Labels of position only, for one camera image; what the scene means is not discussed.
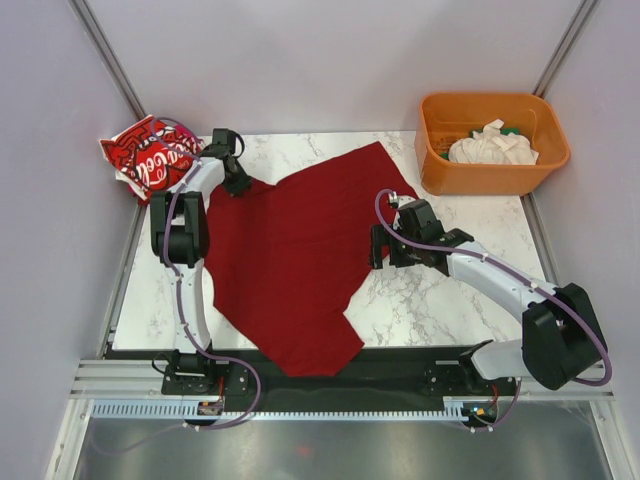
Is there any dark red t shirt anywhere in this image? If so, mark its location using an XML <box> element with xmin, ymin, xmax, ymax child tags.
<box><xmin>204</xmin><ymin>142</ymin><xmax>415</xmax><ymax>377</ymax></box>

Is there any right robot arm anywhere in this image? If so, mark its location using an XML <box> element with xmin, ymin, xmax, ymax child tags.
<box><xmin>369</xmin><ymin>189</ymin><xmax>613</xmax><ymax>394</ymax></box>

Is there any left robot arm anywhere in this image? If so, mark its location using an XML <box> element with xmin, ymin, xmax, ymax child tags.
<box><xmin>149</xmin><ymin>129</ymin><xmax>253</xmax><ymax>358</ymax></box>

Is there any pink folded t shirt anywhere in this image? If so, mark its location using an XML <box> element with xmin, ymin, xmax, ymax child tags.
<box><xmin>140</xmin><ymin>118</ymin><xmax>201</xmax><ymax>198</ymax></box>

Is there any red coca cola t shirt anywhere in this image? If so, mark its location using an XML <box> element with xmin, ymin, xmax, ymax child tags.
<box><xmin>115</xmin><ymin>125</ymin><xmax>204</xmax><ymax>200</ymax></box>

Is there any orange plastic bin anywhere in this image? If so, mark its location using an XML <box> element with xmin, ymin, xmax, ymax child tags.
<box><xmin>415</xmin><ymin>92</ymin><xmax>570</xmax><ymax>196</ymax></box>

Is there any red white patterned t shirt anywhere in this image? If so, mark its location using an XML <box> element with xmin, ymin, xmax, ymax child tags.
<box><xmin>99</xmin><ymin>115</ymin><xmax>162</xmax><ymax>171</ymax></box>

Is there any green cloth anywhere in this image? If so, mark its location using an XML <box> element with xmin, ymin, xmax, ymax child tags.
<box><xmin>469</xmin><ymin>127</ymin><xmax>521</xmax><ymax>138</ymax></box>

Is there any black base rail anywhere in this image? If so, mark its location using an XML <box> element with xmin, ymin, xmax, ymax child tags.
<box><xmin>161</xmin><ymin>346</ymin><xmax>516</xmax><ymax>412</ymax></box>

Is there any white slotted cable duct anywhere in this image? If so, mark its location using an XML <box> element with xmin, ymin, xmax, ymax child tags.
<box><xmin>91</xmin><ymin>399</ymin><xmax>495</xmax><ymax>422</ymax></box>

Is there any left aluminium corner post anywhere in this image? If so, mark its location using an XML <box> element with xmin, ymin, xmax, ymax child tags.
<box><xmin>69</xmin><ymin>0</ymin><xmax>147</xmax><ymax>120</ymax></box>

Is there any aluminium corner post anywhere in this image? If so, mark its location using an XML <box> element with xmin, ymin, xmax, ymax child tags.
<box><xmin>532</xmin><ymin>0</ymin><xmax>601</xmax><ymax>99</ymax></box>
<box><xmin>69</xmin><ymin>0</ymin><xmax>147</xmax><ymax>120</ymax></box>

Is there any right aluminium corner post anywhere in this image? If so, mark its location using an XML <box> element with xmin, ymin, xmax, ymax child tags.
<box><xmin>532</xmin><ymin>0</ymin><xmax>601</xmax><ymax>99</ymax></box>

